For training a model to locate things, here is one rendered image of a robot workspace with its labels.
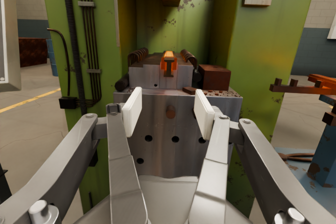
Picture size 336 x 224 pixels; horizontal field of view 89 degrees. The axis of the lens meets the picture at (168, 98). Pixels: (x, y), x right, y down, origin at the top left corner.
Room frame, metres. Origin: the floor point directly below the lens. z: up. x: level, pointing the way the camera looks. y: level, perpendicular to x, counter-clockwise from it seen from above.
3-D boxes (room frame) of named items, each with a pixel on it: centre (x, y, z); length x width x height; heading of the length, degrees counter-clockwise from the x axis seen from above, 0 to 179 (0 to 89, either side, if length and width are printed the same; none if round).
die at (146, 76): (0.74, 0.03, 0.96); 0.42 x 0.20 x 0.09; 0
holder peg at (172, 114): (0.45, -0.01, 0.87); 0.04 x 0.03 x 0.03; 0
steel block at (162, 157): (0.75, -0.03, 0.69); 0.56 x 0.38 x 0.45; 0
